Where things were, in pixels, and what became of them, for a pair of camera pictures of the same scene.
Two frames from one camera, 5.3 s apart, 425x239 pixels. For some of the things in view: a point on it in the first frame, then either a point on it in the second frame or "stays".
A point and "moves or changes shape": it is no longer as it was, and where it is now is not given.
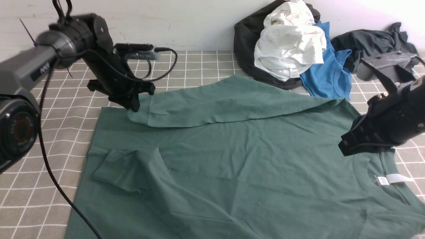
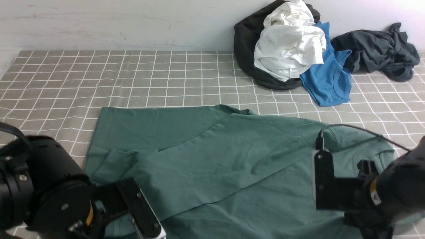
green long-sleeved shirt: x=238 y=157 moves or changes shape
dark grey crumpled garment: x=363 y=43 stays
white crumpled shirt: x=291 y=41 stays
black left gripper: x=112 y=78 to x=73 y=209
